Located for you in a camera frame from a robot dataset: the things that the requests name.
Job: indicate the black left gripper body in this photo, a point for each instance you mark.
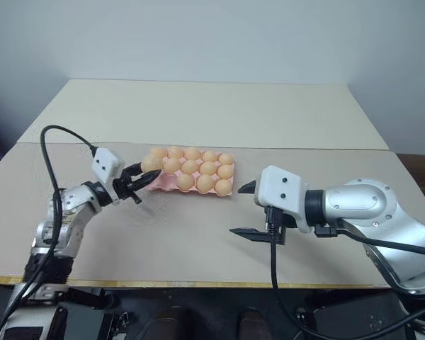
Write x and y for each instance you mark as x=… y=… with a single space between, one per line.
x=124 y=189

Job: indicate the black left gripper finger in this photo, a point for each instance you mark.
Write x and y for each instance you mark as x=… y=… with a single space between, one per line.
x=146 y=178
x=131 y=168

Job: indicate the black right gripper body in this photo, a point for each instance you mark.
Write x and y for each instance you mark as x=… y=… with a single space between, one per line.
x=281 y=230

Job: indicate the beige egg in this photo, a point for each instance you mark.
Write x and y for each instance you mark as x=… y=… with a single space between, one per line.
x=175 y=152
x=151 y=163
x=208 y=168
x=205 y=182
x=225 y=172
x=185 y=181
x=192 y=153
x=210 y=156
x=158 y=152
x=226 y=158
x=190 y=166
x=172 y=165
x=222 y=186

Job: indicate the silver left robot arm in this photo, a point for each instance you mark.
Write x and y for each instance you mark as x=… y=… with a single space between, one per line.
x=76 y=216

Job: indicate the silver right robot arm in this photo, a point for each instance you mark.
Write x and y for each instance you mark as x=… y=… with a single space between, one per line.
x=361 y=202

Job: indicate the pink egg carton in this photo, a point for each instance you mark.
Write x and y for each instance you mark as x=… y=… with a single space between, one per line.
x=170 y=187

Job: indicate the dark brown rounded shape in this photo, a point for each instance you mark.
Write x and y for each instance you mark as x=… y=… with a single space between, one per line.
x=253 y=324
x=170 y=324

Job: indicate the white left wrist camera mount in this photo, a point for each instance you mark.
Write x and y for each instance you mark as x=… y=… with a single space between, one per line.
x=105 y=163

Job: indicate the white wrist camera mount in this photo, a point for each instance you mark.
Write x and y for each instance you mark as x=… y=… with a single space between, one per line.
x=281 y=191
x=105 y=163

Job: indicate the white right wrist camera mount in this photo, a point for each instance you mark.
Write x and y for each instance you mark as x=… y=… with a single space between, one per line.
x=281 y=191

